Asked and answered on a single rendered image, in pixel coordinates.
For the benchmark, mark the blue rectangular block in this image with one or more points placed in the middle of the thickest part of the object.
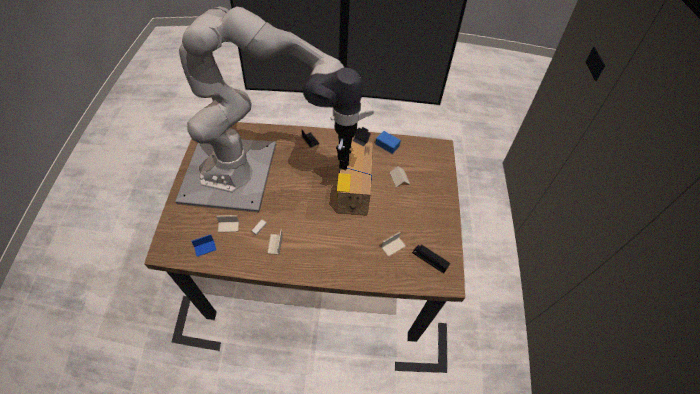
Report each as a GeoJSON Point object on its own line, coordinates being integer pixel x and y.
{"type": "Point", "coordinates": [388, 142]}

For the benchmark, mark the yellow flat panel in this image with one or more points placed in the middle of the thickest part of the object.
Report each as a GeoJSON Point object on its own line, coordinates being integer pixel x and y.
{"type": "Point", "coordinates": [343, 183]}

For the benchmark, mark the brown cardboard box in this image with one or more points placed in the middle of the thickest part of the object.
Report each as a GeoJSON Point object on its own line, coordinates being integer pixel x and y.
{"type": "Point", "coordinates": [357, 200]}

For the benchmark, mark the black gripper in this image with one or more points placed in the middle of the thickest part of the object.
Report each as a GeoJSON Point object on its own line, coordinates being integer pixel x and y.
{"type": "Point", "coordinates": [343, 149]}

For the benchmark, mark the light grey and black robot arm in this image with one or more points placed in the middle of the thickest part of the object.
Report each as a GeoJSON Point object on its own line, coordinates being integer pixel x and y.
{"type": "Point", "coordinates": [341, 88]}

